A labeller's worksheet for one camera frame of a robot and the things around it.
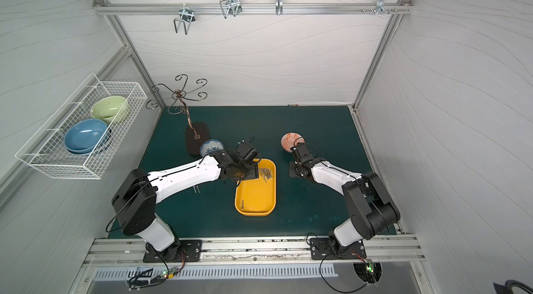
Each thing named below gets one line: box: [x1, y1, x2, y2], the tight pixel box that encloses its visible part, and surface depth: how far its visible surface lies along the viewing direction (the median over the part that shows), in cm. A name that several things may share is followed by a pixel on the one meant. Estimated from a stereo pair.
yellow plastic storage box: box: [234, 158, 277, 217], surface depth 88 cm
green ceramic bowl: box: [90, 95, 130, 125], surface depth 73 cm
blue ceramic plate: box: [63, 118, 108, 154], surface depth 64 cm
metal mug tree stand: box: [145, 73, 210, 156], surface depth 88 cm
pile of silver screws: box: [258, 167, 273, 183], surface depth 95 cm
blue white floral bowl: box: [199, 138, 224, 158], surface depth 101 cm
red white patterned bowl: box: [280, 131, 306, 153], surface depth 104 cm
